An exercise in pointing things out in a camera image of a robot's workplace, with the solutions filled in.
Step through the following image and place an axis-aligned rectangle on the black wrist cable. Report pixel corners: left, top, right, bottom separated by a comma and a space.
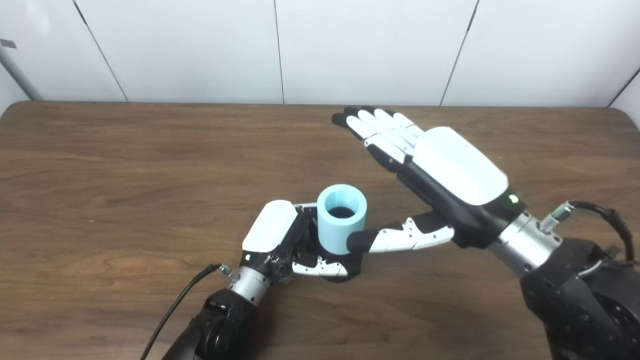
139, 263, 241, 360
537, 200, 636, 263

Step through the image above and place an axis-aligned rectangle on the black funnel-shaped nozzle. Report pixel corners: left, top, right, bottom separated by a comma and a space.
295, 205, 366, 284

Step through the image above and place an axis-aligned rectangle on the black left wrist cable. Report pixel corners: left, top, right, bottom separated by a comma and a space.
139, 263, 241, 360

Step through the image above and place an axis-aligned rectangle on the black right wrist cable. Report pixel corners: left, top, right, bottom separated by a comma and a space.
537, 200, 636, 263

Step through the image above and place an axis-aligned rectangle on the light-blue hose piece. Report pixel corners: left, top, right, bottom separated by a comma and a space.
317, 184, 368, 256

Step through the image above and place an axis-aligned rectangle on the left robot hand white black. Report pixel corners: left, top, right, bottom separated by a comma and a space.
239, 200, 351, 286

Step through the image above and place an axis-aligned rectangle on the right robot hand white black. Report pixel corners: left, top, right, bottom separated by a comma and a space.
331, 105, 527, 253

